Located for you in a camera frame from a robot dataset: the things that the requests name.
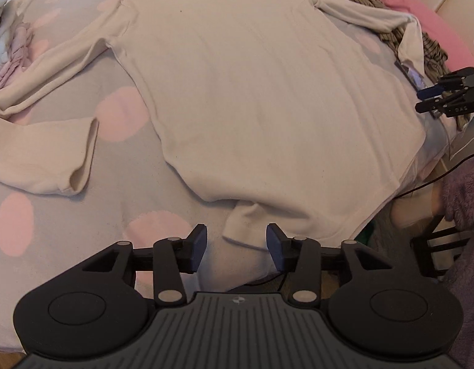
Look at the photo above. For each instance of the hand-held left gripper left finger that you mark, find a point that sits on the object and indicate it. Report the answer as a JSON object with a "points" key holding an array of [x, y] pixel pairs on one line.
{"points": [[198, 246]]}

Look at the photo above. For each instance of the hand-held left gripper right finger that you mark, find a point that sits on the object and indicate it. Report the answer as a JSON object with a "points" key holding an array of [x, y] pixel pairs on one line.
{"points": [[275, 246]]}

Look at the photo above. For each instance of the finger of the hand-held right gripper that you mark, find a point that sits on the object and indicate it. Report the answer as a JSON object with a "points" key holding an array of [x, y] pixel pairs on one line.
{"points": [[432, 105], [432, 92]]}

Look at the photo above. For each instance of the cream long-sleeve shirt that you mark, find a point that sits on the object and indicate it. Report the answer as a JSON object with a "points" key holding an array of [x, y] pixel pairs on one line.
{"points": [[260, 103]]}

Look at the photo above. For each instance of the stack of folded clothes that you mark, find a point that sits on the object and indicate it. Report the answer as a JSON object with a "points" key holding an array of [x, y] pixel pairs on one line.
{"points": [[6, 46]]}

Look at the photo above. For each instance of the black smartphone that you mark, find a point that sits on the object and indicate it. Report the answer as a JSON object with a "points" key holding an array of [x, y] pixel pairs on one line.
{"points": [[415, 77]]}

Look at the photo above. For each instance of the olive striped garment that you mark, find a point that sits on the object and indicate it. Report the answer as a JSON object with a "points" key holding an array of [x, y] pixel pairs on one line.
{"points": [[413, 42]]}

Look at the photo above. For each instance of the pink pillow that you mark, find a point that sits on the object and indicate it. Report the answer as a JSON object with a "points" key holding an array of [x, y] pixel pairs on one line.
{"points": [[425, 11]]}

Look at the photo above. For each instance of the black stool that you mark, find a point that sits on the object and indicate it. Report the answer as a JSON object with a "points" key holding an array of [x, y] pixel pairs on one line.
{"points": [[440, 250]]}

